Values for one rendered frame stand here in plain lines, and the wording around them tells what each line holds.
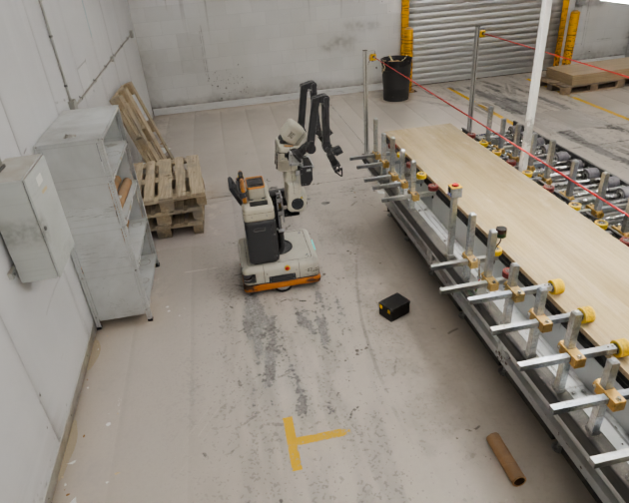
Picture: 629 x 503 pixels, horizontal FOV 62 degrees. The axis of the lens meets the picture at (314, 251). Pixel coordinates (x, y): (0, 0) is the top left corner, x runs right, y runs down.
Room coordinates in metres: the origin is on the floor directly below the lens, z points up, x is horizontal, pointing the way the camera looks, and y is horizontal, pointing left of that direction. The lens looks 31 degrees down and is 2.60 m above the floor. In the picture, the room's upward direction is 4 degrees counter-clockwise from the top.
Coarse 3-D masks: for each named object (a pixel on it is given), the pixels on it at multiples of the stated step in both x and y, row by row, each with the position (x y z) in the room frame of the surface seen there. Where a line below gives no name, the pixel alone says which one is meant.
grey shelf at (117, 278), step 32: (64, 128) 3.77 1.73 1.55; (96, 128) 3.71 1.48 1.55; (64, 160) 3.42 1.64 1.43; (96, 160) 3.45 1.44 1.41; (128, 160) 4.34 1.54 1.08; (64, 192) 3.41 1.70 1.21; (96, 192) 3.44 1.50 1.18; (96, 224) 3.43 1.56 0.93; (96, 256) 3.42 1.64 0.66; (128, 256) 3.45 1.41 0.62; (96, 288) 3.41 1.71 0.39; (128, 288) 3.44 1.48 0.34; (96, 320) 3.40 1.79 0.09
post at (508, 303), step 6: (510, 264) 2.25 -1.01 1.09; (516, 264) 2.23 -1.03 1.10; (510, 270) 2.25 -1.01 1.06; (516, 270) 2.23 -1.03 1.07; (510, 276) 2.24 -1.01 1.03; (516, 276) 2.23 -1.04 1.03; (510, 282) 2.23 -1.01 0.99; (516, 282) 2.23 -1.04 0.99; (510, 300) 2.23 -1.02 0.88; (504, 306) 2.25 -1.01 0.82; (510, 306) 2.23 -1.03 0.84; (504, 312) 2.24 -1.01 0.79; (510, 312) 2.23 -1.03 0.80; (504, 318) 2.23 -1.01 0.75; (510, 318) 2.23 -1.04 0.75
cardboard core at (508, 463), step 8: (496, 432) 2.04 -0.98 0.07; (488, 440) 2.01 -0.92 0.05; (496, 440) 1.98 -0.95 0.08; (496, 448) 1.93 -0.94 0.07; (504, 448) 1.92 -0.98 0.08; (496, 456) 1.91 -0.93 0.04; (504, 456) 1.87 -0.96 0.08; (512, 456) 1.88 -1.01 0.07; (504, 464) 1.83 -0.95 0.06; (512, 464) 1.82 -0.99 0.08; (512, 472) 1.77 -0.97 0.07; (520, 472) 1.77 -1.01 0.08; (512, 480) 1.74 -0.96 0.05; (520, 480) 1.76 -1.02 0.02
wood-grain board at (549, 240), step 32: (416, 128) 5.12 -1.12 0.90; (448, 128) 5.05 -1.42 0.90; (416, 160) 4.27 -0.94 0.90; (448, 160) 4.21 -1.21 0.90; (480, 160) 4.16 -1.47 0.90; (480, 192) 3.54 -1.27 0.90; (512, 192) 3.50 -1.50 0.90; (544, 192) 3.46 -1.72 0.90; (480, 224) 3.05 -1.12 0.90; (512, 224) 3.02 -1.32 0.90; (544, 224) 2.99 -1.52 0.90; (576, 224) 2.95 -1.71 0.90; (512, 256) 2.62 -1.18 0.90; (544, 256) 2.59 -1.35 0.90; (576, 256) 2.57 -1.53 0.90; (608, 256) 2.54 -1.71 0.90; (576, 288) 2.26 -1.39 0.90; (608, 288) 2.24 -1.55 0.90; (608, 320) 1.98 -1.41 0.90
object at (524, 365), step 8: (608, 344) 1.75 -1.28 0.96; (584, 352) 1.71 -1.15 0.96; (592, 352) 1.71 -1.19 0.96; (600, 352) 1.71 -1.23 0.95; (608, 352) 1.72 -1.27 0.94; (616, 352) 1.72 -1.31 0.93; (528, 360) 1.69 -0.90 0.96; (536, 360) 1.68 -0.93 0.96; (544, 360) 1.68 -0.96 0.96; (552, 360) 1.68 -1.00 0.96; (560, 360) 1.68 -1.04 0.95; (568, 360) 1.69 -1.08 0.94; (520, 368) 1.66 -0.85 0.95; (528, 368) 1.66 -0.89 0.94
